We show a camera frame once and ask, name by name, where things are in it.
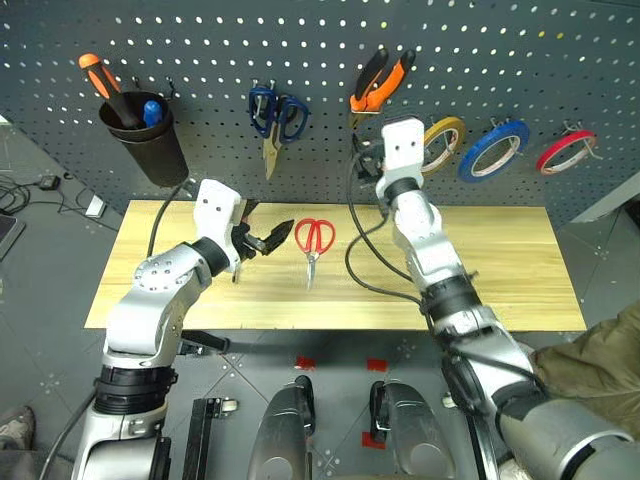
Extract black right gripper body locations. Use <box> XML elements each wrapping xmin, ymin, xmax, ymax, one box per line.
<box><xmin>355</xmin><ymin>141</ymin><xmax>387</xmax><ymax>183</ymax></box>

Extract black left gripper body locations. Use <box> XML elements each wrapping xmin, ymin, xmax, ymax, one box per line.
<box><xmin>231</xmin><ymin>223</ymin><xmax>262</xmax><ymax>262</ymax></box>

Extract orange black handled pliers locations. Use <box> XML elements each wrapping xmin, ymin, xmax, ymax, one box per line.
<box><xmin>347</xmin><ymin>47</ymin><xmax>418</xmax><ymax>132</ymax></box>

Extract yellow tape roll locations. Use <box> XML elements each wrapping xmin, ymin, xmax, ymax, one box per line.
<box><xmin>421</xmin><ymin>116</ymin><xmax>468</xmax><ymax>177</ymax></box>

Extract blue tape roll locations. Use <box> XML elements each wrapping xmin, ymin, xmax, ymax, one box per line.
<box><xmin>457</xmin><ymin>119</ymin><xmax>532</xmax><ymax>184</ymax></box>

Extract dark grey perforated pegboard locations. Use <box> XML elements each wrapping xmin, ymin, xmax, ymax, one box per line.
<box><xmin>0</xmin><ymin>0</ymin><xmax>640</xmax><ymax>227</ymax></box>

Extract red tape roll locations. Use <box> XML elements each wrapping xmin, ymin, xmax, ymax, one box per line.
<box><xmin>535</xmin><ymin>129</ymin><xmax>598</xmax><ymax>177</ymax></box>

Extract black table support bar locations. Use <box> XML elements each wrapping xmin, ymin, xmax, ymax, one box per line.
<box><xmin>178</xmin><ymin>329</ymin><xmax>302</xmax><ymax>357</ymax></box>

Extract black cup holder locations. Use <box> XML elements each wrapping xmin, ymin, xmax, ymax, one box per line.
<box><xmin>98</xmin><ymin>91</ymin><xmax>190</xmax><ymax>188</ymax></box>

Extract dark rounded robot foot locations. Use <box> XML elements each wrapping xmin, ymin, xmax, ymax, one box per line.
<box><xmin>247</xmin><ymin>374</ymin><xmax>317</xmax><ymax>480</ymax></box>
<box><xmin>369</xmin><ymin>379</ymin><xmax>457</xmax><ymax>480</ymax></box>

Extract grey flat device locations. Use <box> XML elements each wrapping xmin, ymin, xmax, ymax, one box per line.
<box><xmin>0</xmin><ymin>213</ymin><xmax>27</xmax><ymax>262</ymax></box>

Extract brown shoe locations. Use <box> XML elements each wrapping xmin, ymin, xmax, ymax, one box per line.
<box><xmin>0</xmin><ymin>405</ymin><xmax>37</xmax><ymax>452</ymax></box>

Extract olive green jacket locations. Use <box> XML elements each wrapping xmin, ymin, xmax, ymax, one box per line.
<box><xmin>528</xmin><ymin>301</ymin><xmax>640</xmax><ymax>442</ymax></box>

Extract red handled scissors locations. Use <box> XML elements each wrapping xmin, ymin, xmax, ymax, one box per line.
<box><xmin>293</xmin><ymin>217</ymin><xmax>337</xmax><ymax>292</ymax></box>

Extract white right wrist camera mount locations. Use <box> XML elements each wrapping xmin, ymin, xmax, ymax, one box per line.
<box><xmin>380</xmin><ymin>116</ymin><xmax>427</xmax><ymax>184</ymax></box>

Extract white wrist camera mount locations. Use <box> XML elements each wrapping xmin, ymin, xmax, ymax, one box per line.
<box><xmin>380</xmin><ymin>116</ymin><xmax>427</xmax><ymax>184</ymax></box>
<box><xmin>193</xmin><ymin>178</ymin><xmax>246</xmax><ymax>274</ymax></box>

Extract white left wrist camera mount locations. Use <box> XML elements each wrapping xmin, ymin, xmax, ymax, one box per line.
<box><xmin>193</xmin><ymin>178</ymin><xmax>246</xmax><ymax>274</ymax></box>

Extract blue handled scissors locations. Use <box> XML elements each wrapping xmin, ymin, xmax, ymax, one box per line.
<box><xmin>247</xmin><ymin>85</ymin><xmax>310</xmax><ymax>182</ymax></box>

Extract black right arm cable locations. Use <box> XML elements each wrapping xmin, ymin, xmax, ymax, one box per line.
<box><xmin>344</xmin><ymin>148</ymin><xmax>437</xmax><ymax>332</ymax></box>

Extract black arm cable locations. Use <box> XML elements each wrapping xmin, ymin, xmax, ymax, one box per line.
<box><xmin>146</xmin><ymin>181</ymin><xmax>197</xmax><ymax>262</ymax></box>
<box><xmin>344</xmin><ymin>148</ymin><xmax>437</xmax><ymax>332</ymax></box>

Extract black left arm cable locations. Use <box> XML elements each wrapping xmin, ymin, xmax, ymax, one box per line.
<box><xmin>146</xmin><ymin>181</ymin><xmax>197</xmax><ymax>262</ymax></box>

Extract blue handled tool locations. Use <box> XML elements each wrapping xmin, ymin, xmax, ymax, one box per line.
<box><xmin>142</xmin><ymin>100</ymin><xmax>164</xmax><ymax>128</ymax></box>

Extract black metal rail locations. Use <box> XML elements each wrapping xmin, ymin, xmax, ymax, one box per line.
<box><xmin>181</xmin><ymin>396</ymin><xmax>239</xmax><ymax>480</ymax></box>

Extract black floor cable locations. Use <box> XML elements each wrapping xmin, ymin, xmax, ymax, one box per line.
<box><xmin>0</xmin><ymin>168</ymin><xmax>122</xmax><ymax>232</ymax></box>

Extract orange black handled screwdriver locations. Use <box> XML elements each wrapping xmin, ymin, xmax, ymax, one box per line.
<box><xmin>78</xmin><ymin>52</ymin><xmax>145</xmax><ymax>131</ymax></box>

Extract grey pegboard base bracket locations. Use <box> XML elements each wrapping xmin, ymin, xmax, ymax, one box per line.
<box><xmin>571</xmin><ymin>171</ymin><xmax>640</xmax><ymax>225</ymax></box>

